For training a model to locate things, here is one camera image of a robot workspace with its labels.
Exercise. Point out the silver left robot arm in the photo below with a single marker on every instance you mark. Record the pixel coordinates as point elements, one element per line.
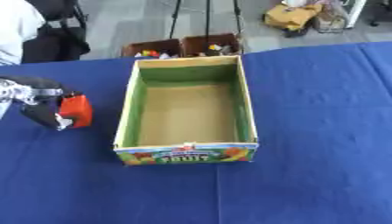
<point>13,93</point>

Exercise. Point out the black tripod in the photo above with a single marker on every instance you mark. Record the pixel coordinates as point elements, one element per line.
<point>207,17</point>

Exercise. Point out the brown cardboard box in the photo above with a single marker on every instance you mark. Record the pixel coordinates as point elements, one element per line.
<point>212,43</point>
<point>153,48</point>

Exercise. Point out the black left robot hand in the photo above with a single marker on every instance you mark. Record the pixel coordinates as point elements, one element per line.
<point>38,112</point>

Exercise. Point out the person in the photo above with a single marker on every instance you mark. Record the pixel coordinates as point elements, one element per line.
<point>15,29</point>

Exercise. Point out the yellow bag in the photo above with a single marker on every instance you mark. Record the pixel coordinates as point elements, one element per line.
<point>291,16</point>

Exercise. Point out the black chair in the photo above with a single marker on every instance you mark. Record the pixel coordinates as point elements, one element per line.
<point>56,32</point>

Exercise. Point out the cardboard box with green inside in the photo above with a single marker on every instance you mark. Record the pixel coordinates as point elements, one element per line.
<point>186,112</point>

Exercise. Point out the orange block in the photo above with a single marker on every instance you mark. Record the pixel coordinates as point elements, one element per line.
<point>76,110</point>

